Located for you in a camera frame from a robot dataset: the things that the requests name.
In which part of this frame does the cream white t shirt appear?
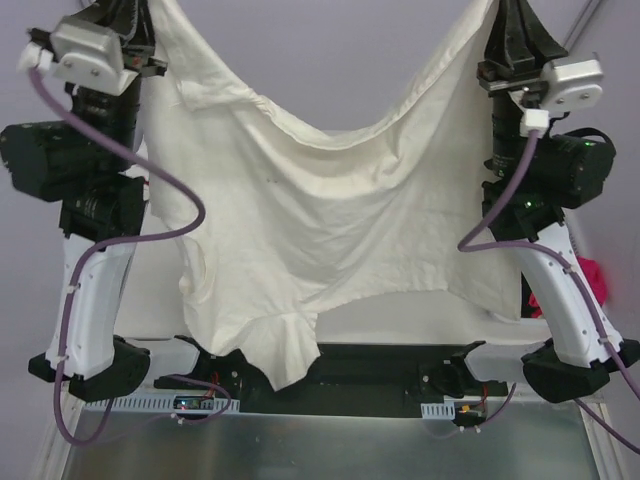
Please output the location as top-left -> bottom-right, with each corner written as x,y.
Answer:
142,1 -> 521,390

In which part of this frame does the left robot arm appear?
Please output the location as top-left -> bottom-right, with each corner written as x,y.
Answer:
1,1 -> 212,402

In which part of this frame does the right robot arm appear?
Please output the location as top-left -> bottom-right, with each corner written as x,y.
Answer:
450,1 -> 639,403

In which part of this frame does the pink garment in basket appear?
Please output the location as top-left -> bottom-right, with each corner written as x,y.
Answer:
521,256 -> 609,318

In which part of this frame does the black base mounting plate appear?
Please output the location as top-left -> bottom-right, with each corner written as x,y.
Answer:
152,342 -> 519,419

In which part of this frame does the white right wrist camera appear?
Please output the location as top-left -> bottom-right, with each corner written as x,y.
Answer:
511,54 -> 604,137

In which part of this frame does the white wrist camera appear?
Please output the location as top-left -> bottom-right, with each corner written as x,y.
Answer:
17,16 -> 138,96
511,54 -> 604,137

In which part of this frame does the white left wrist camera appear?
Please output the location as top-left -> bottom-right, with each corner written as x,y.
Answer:
17,16 -> 138,96

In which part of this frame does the right aluminium frame post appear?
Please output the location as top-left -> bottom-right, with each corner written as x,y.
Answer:
563,0 -> 604,51

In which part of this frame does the right white cable duct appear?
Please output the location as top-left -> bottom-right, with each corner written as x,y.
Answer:
420,401 -> 456,421

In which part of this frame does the white cable duct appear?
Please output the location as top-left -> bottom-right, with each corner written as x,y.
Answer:
420,401 -> 456,421
111,393 -> 240,415

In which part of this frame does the left white cable duct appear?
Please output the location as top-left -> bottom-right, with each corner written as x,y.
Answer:
111,393 -> 240,415

